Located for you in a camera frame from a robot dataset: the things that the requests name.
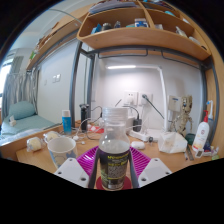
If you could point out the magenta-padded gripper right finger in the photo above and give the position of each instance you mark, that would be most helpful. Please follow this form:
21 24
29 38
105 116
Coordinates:
154 171

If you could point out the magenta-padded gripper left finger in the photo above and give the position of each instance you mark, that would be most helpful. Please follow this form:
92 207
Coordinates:
70 171

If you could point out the clear bottle with dark label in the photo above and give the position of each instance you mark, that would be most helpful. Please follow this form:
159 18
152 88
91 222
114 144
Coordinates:
114 163

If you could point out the cream mug with blue patches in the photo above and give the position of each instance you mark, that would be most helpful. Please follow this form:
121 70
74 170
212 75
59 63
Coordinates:
61 150

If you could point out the white oval gadget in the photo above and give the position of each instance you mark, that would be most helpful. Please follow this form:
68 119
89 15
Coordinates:
138 145

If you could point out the white crumpled paper bag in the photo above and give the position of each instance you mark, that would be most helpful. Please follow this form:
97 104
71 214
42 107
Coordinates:
171 142

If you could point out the wrapped bread roll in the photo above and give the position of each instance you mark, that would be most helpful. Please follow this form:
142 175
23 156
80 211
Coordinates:
34 144
52 136

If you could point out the blue tube with white cap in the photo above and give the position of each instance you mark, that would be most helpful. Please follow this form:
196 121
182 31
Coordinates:
66 123

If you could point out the black plug adapter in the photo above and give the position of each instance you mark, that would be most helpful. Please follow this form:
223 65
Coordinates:
137 124

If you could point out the black cylindrical device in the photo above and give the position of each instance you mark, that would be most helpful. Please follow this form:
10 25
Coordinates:
84 115

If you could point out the white pump bottle red top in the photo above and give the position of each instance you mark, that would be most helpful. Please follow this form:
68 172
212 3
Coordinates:
201 135

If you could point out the brown tree creature figurine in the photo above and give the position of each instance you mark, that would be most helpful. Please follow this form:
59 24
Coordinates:
185 116

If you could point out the teal bed mattress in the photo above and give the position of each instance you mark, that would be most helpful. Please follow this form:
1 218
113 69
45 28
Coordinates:
26 125

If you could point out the teal pillow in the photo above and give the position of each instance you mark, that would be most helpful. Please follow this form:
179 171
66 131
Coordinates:
21 110

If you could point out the clear blue spray bottle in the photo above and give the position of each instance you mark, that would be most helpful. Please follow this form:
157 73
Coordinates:
211 116

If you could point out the grey striped curtain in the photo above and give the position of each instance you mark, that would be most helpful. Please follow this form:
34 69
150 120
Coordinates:
20 90

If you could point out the white desk lamp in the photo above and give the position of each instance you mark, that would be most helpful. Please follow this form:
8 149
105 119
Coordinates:
133 66

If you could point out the wooden shelf unit with items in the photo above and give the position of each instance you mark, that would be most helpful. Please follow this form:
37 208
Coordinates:
140 38

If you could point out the white wall socket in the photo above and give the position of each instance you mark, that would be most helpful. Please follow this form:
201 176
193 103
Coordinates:
130 97
149 99

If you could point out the grey metal bed frame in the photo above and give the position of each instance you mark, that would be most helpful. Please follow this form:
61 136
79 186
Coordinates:
74 83

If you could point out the white wall switch plate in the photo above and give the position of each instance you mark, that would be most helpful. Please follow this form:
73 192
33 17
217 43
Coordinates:
56 78

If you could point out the wooden bunk bed rail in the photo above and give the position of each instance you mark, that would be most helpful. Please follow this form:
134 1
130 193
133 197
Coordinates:
63 31

